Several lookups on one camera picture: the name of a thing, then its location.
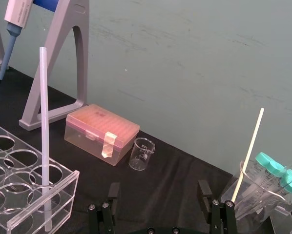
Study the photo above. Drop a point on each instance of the beige tape strip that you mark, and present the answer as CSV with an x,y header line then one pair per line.
x,y
108,146

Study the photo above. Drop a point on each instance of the clear acrylic holder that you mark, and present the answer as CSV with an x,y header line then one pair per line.
x,y
282,219

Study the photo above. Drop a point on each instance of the pink translucent pipette tip box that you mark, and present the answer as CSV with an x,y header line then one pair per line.
x,y
97,131

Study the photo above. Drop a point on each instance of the white and blue pipette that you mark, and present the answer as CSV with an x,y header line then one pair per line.
x,y
13,31

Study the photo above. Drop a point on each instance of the pale green wall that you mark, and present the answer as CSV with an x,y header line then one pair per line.
x,y
185,61

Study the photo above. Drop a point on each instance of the black table cloth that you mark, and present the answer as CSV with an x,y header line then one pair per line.
x,y
160,185

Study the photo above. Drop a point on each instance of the long translucent white tube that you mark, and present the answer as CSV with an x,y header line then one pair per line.
x,y
45,136

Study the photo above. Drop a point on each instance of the grey pipette stand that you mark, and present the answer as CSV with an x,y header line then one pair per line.
x,y
63,61

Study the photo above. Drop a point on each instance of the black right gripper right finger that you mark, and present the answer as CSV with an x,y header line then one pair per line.
x,y
221,217

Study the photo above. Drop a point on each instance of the large clear glass beaker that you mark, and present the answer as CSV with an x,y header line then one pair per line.
x,y
248,207

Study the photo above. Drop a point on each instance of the small clear glass beaker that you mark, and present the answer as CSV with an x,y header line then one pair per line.
x,y
141,158

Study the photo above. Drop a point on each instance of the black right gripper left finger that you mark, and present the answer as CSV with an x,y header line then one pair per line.
x,y
104,217

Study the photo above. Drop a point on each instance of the thin white stirring rod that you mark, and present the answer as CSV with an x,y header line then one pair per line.
x,y
252,141

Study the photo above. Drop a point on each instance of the clear acrylic tube rack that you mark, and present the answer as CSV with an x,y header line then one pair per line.
x,y
24,195

